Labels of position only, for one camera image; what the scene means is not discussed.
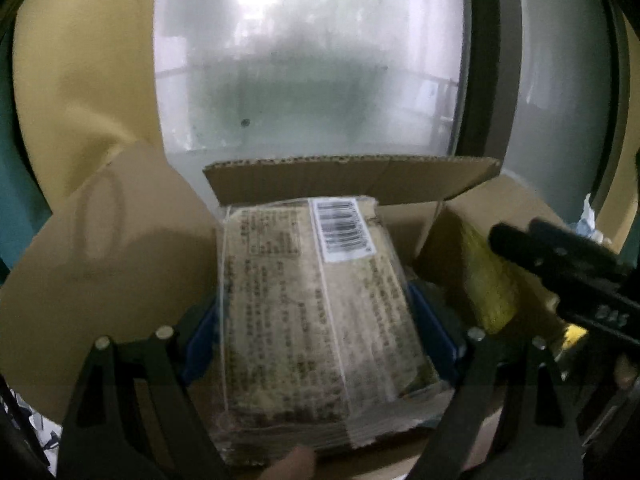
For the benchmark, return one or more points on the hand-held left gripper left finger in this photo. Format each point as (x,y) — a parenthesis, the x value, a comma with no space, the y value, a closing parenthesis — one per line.
(197,350)

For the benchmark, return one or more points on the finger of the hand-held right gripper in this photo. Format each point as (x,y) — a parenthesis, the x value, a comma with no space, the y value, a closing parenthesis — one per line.
(575,250)
(540,265)

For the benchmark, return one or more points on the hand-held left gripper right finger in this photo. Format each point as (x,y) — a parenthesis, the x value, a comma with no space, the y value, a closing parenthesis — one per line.
(440,335)

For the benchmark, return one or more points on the yellow snack packet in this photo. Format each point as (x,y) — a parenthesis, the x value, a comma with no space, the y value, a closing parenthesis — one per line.
(487,285)

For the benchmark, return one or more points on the brown cardboard box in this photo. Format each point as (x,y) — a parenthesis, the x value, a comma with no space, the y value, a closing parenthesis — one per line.
(125,260)

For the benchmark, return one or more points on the large beige snack packet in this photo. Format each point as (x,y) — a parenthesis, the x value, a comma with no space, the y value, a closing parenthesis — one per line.
(310,320)

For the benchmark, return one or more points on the person's left hand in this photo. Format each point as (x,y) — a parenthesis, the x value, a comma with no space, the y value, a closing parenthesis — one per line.
(290,466)

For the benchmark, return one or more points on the white plastic bag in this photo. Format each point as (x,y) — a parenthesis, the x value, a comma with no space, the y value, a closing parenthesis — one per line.
(589,217)

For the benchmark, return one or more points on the black window mullion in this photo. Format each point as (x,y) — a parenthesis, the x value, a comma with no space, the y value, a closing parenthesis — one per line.
(487,60)

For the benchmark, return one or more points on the teal curtain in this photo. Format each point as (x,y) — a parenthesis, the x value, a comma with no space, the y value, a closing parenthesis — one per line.
(15,185)

